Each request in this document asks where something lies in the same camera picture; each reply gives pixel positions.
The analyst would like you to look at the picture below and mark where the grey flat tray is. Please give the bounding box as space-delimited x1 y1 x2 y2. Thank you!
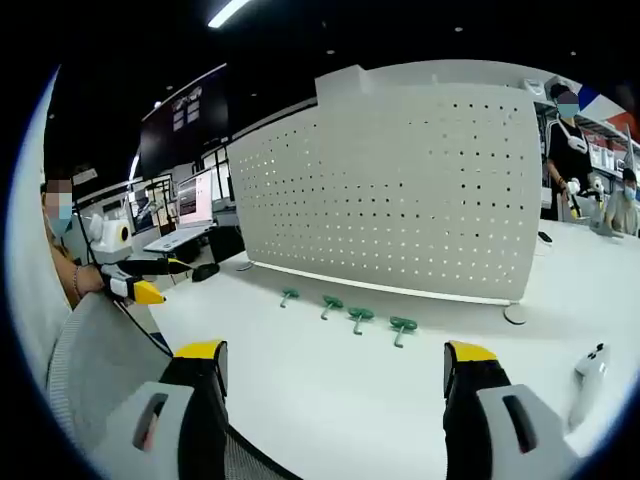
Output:
588 219 627 239

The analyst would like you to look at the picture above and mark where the white handheld controller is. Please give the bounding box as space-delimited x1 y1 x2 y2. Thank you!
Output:
566 342 612 431

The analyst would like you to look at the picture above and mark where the computer monitor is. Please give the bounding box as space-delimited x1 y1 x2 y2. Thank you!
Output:
127 174 179 236

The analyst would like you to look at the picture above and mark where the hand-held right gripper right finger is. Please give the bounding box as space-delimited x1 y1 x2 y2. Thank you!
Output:
442 340 581 480

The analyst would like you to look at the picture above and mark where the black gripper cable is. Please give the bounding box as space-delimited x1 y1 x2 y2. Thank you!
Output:
113 298 175 358

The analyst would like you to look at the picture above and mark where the large black wall screen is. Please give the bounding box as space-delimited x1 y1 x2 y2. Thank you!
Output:
138 63 231 179

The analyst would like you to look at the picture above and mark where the grey mesh office chair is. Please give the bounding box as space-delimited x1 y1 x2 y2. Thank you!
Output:
46 289 301 480

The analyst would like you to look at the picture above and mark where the white perforated mounting plate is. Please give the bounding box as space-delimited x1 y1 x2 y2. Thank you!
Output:
227 63 545 327

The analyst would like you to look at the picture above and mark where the operator in grey shirt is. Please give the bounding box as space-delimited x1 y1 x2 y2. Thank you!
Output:
7 69 74 361

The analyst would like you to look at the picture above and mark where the white open laptop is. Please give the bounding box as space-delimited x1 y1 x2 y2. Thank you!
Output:
142 168 217 254

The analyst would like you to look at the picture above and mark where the black computer mouse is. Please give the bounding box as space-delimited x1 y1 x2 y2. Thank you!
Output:
191 262 222 283

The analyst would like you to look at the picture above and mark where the black box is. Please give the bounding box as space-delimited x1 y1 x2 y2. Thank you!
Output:
208 227 247 265

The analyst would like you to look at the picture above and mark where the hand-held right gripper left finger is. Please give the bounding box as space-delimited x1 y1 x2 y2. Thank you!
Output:
102 339 231 480

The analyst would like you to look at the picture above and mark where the ceiling light strip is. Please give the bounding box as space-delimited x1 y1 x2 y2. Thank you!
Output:
206 0 252 29

